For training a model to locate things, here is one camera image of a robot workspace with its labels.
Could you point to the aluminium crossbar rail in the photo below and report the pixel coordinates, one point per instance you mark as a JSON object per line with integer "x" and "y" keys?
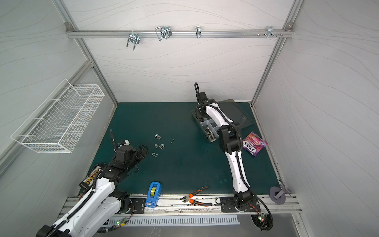
{"x": 176, "y": 34}

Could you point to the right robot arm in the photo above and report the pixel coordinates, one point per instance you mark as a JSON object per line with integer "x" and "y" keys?
{"x": 230, "y": 142}

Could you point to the screwdriver bit set case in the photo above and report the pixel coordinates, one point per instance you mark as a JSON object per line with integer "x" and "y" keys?
{"x": 87, "y": 182}

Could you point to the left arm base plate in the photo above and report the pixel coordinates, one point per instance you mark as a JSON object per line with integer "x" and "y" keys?
{"x": 137, "y": 206}

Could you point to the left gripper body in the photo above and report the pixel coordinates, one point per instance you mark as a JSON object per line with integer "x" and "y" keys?
{"x": 137, "y": 156}

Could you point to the metal U-bolt clamp left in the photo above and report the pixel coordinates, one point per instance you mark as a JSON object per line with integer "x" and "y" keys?
{"x": 133, "y": 40}

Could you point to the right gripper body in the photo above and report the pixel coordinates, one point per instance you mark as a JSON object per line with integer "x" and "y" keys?
{"x": 204, "y": 119}

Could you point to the metal hook clamp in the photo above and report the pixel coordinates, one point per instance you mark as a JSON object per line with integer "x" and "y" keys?
{"x": 198, "y": 32}

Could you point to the large silver hex bolt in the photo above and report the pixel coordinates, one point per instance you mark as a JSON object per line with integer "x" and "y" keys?
{"x": 211, "y": 137}

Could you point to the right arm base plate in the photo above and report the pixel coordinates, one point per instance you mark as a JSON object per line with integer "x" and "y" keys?
{"x": 231, "y": 205}

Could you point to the pink Fox's candy bag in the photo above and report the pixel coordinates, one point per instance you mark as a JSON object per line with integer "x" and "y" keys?
{"x": 253, "y": 143}

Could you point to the grey tape spool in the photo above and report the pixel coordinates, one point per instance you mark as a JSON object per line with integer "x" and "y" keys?
{"x": 277, "y": 195}

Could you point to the white wire basket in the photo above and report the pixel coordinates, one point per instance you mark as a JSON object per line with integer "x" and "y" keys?
{"x": 56, "y": 126}

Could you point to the metal u-bolt clamp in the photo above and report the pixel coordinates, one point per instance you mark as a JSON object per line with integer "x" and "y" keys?
{"x": 163, "y": 32}
{"x": 133, "y": 40}

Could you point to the clear compartment organizer box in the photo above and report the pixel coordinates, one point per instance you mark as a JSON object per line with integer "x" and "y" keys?
{"x": 232, "y": 110}

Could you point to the blue tape dispenser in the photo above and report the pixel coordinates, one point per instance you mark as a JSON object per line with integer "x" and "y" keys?
{"x": 153, "y": 195}

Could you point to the metal U-bolt clamp middle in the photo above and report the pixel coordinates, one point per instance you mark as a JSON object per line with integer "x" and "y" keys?
{"x": 163, "y": 32}

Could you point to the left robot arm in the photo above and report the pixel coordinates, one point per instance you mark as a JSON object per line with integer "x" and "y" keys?
{"x": 102, "y": 200}

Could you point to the metal bracket right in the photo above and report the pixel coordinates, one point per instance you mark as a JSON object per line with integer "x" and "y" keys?
{"x": 270, "y": 33}

